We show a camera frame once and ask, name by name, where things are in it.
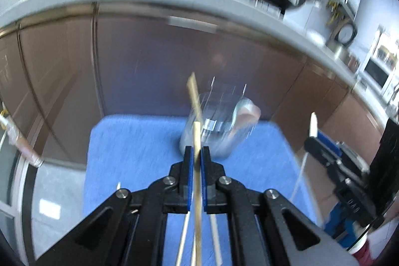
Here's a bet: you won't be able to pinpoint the rice cooker with open lid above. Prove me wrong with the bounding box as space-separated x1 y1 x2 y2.
327 20 359 67

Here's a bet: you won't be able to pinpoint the yellow handled pipe valves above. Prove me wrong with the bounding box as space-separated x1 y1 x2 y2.
325 0 341 25

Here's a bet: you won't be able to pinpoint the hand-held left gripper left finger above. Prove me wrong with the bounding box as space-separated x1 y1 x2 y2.
35 145 195 266

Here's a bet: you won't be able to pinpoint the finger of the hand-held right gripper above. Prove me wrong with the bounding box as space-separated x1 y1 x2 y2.
316 130 370 175
304 136 343 182

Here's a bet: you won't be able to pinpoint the white plastic fork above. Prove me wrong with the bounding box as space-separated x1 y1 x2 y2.
291 112 320 202

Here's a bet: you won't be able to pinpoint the blue terry towel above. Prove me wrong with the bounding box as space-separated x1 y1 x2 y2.
83 115 326 266

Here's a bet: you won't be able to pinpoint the white microwave oven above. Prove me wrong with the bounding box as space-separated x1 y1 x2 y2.
361 57 395 99

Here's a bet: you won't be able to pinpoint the row of brown cabinet doors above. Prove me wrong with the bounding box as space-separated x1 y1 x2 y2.
0 1 392 223

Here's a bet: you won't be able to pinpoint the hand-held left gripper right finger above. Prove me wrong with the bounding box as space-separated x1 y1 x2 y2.
201 145 359 266

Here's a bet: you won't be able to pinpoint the pink bowl spoon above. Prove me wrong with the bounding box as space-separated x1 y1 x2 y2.
238 104 262 129

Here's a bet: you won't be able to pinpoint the wire utensil holder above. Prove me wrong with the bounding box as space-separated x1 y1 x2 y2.
179 76 259 160

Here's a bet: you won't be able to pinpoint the glass sliding door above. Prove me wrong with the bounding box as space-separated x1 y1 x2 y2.
0 116 36 257

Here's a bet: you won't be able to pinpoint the person's right forearm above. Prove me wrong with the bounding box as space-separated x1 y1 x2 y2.
349 233 376 265

